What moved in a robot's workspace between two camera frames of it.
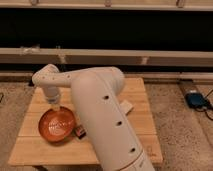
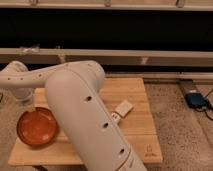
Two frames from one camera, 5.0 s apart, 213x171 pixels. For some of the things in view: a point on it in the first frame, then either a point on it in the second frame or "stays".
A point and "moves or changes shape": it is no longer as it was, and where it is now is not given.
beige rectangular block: x=126 y=106 stays
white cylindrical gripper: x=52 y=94 to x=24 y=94
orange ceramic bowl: x=57 y=125 moves or changes shape
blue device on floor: x=195 y=100 stays
